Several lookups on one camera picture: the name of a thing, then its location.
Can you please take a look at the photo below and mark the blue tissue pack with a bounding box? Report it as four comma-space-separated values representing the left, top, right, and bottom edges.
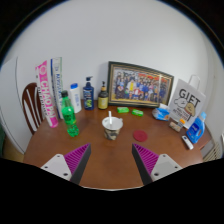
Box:
151, 103, 172, 122

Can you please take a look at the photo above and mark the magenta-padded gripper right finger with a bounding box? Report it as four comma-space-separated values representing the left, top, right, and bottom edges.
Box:
131, 143, 184, 186

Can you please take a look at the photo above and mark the small white device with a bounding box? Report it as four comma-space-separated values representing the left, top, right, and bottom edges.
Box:
181, 134, 194, 151

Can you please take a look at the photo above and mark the flat round red coaster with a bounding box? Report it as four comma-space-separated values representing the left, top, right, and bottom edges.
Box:
132, 129, 149, 143

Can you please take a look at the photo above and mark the dark blue pump bottle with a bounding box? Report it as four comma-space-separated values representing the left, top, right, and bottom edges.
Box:
82, 76, 95, 111

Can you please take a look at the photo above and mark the brown wooden chair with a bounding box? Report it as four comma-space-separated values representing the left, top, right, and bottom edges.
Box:
21, 82, 44, 135

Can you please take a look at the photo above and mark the framed group picture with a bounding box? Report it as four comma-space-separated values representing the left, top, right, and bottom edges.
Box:
106, 60, 175, 109

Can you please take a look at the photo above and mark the blue detergent bottle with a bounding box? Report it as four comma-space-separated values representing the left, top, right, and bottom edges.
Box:
185, 111, 208, 145

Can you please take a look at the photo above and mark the small green packet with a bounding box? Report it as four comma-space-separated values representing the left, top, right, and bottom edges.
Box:
116, 106, 130, 114
131, 108, 145, 117

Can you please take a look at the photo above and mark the amber pump bottle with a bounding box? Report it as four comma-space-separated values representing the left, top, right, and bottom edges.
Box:
97, 81, 110, 111

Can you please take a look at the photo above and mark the small patterned box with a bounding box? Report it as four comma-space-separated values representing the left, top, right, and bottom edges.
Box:
168, 121, 183, 132

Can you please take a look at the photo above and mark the white paper gift bag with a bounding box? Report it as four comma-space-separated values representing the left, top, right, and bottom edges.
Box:
167, 74, 207, 130

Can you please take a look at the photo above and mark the white blue shuttlecock tube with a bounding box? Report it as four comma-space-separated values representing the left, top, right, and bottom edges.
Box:
50, 56, 65, 120

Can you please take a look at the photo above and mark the green plastic drink bottle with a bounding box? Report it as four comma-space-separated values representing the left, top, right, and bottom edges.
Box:
60, 90, 80, 138

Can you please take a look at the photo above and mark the patterned paper cup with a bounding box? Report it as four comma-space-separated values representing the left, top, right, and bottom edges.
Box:
101, 116, 124, 141

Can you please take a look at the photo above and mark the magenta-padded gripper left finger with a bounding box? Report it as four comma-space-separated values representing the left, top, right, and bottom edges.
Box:
40, 143, 92, 185

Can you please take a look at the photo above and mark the pink shuttlecock tube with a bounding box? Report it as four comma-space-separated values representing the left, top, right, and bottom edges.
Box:
34, 60, 59, 129

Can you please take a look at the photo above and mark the white bottle with blue cap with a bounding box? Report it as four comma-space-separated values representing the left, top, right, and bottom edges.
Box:
69, 82, 83, 114

